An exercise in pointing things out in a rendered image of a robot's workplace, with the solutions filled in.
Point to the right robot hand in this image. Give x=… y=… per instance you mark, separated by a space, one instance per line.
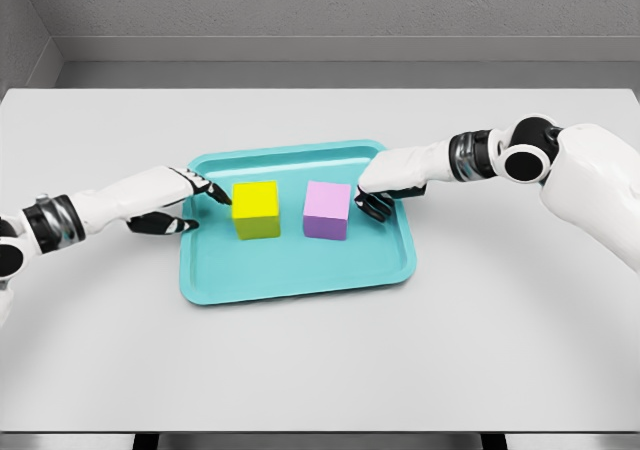
x=395 y=170

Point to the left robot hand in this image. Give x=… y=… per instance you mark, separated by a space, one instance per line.
x=157 y=188

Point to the purple cube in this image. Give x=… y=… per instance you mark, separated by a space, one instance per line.
x=326 y=208

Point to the yellow cube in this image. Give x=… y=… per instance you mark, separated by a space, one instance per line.
x=255 y=208

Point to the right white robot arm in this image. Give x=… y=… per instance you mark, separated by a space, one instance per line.
x=540 y=170

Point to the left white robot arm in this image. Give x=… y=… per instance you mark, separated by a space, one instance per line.
x=60 y=222

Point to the teal tray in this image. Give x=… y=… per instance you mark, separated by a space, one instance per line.
x=295 y=265

